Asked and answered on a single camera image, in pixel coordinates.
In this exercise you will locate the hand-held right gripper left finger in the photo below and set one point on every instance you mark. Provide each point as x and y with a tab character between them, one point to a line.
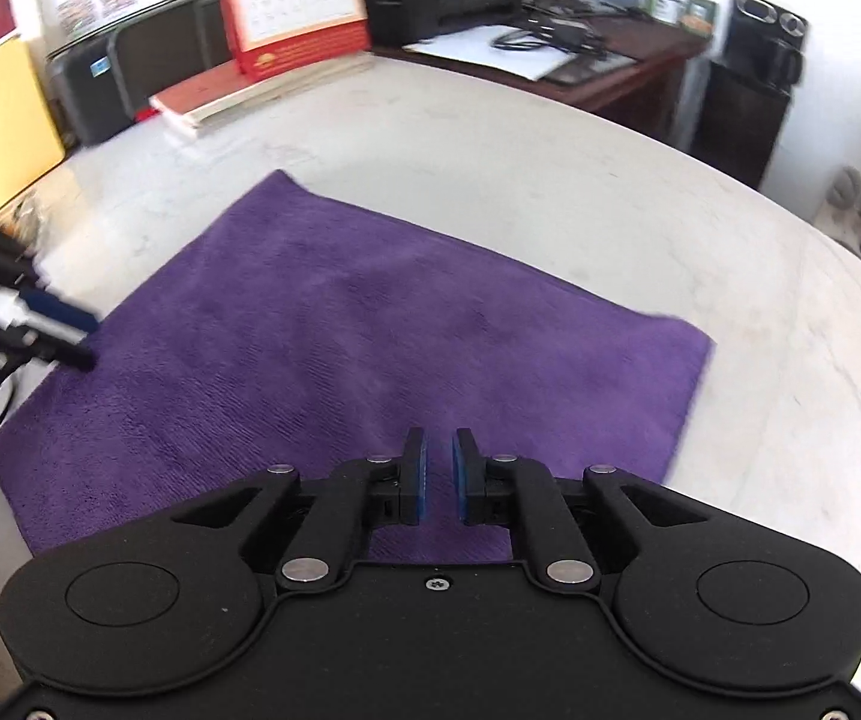
419	476

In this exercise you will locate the dark wooden desk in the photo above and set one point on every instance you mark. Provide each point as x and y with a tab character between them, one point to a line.
625	82

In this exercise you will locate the black printer with blue sticker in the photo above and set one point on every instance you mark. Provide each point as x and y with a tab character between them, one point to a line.
93	97

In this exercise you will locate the red desk calendar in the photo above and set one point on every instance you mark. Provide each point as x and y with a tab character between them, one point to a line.
288	0

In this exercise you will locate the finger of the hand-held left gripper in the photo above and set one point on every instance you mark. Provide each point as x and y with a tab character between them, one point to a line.
63	313
55	354

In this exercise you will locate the grey stone ornament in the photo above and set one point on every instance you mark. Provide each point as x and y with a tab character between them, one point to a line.
846	191

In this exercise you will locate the black kettle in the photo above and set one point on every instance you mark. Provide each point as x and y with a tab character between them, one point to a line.
779	64

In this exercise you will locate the green framed box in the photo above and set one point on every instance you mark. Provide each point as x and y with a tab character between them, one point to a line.
700	15

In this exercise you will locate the white paper sheet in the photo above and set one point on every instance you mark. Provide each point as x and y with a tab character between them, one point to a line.
475	45

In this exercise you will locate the black water dispenser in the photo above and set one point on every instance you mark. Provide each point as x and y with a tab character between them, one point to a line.
738	127

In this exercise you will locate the black inkjet printer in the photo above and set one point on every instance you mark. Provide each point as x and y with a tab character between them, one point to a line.
438	7

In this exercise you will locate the purple towel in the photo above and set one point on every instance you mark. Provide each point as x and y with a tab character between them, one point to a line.
363	315

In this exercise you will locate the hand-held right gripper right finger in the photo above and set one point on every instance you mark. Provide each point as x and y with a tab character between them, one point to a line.
462	476

